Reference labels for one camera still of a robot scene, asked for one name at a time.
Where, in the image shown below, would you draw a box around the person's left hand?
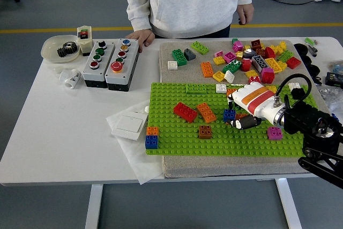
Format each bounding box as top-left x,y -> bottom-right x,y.
236,3 -> 255,26

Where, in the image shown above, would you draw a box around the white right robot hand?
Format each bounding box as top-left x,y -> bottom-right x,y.
227,82 -> 282,130

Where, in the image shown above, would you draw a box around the person's right hand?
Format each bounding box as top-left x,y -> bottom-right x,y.
125,29 -> 155,54

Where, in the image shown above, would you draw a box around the blue two-by-two brick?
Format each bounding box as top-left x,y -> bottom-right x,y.
223,108 -> 236,123
145,135 -> 159,150

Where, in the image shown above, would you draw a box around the red two-by-two brick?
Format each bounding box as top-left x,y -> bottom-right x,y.
261,72 -> 276,84
286,56 -> 302,70

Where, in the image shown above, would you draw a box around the white slope brick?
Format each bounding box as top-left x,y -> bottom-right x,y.
223,70 -> 236,84

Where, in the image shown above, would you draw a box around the yellow two-by-four brick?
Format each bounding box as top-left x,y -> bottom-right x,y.
264,57 -> 284,74

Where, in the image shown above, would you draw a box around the dark grey rounded brick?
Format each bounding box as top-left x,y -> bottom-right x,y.
242,48 -> 257,60

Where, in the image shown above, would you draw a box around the black angular brick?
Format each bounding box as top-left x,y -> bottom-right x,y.
291,88 -> 306,100

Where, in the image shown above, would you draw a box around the magenta two-by-two brick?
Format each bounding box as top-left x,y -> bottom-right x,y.
223,51 -> 237,64

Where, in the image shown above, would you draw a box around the dark grey slope brick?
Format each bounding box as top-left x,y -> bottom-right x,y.
183,48 -> 197,62

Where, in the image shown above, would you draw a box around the flat lime two-by-four brick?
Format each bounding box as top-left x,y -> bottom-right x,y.
185,83 -> 209,95

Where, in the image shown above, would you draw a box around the red two-by-four brick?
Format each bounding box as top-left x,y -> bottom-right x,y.
173,102 -> 198,124

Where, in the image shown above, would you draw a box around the green studded baseplate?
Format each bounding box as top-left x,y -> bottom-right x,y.
145,82 -> 324,158

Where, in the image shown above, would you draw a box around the emergency stop control box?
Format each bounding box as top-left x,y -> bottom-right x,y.
104,38 -> 140,92

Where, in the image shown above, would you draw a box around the four-button control box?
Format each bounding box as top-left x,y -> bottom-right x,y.
82,40 -> 116,89

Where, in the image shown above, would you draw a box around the small silver tool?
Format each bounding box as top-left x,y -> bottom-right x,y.
307,43 -> 319,57

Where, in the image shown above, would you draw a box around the black box green print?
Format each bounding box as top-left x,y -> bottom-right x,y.
325,71 -> 343,88

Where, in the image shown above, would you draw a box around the white pipe tee fitting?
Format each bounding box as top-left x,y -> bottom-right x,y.
59,69 -> 82,90

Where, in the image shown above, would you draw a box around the plastic bag blue parts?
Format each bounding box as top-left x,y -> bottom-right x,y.
328,61 -> 343,74

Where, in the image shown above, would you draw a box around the grey-brown mat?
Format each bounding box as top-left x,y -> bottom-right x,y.
159,39 -> 343,179

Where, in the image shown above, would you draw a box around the white plastic bowl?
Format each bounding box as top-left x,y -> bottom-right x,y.
40,34 -> 81,64

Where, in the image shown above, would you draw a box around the white table leg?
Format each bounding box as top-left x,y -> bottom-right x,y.
85,184 -> 104,229
275,177 -> 303,229

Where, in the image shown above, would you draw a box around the white paper sheet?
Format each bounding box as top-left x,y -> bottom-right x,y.
106,100 -> 166,186

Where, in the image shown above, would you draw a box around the small white switch box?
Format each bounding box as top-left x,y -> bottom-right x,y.
76,25 -> 94,57

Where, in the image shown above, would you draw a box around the white wall switch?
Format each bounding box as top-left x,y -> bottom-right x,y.
111,110 -> 150,141

